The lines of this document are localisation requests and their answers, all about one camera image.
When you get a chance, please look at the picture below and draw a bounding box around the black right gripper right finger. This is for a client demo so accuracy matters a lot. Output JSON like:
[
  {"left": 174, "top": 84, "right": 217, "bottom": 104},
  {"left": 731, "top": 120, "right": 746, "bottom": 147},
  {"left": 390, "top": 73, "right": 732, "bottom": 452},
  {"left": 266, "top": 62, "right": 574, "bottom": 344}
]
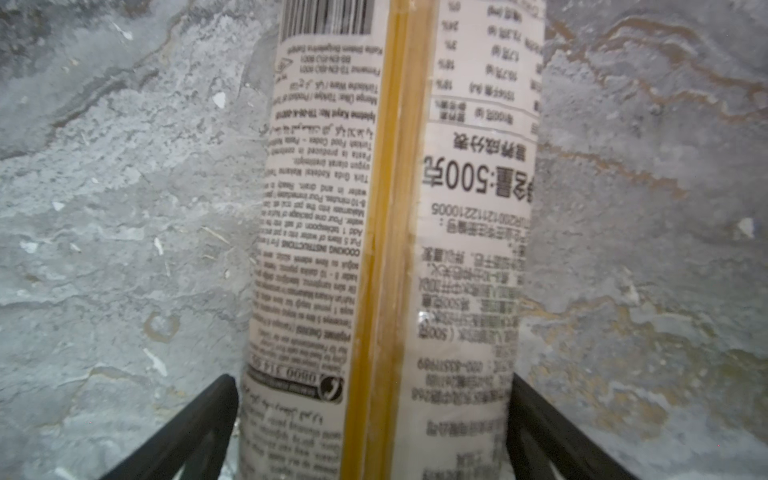
[{"left": 506, "top": 375, "right": 636, "bottom": 480}]

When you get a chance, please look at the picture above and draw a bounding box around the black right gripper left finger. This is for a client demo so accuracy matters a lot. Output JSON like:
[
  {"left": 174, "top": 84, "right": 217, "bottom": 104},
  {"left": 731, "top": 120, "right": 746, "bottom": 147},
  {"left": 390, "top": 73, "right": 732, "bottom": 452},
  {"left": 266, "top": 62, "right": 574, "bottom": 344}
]
[{"left": 102, "top": 374, "right": 239, "bottom": 480}]

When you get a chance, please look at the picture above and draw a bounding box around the clear blue spaghetti bag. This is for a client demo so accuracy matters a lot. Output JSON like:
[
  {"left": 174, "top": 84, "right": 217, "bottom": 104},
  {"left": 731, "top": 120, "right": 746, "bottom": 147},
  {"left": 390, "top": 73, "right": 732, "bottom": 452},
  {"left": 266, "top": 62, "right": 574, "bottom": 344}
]
[{"left": 237, "top": 1, "right": 546, "bottom": 479}]

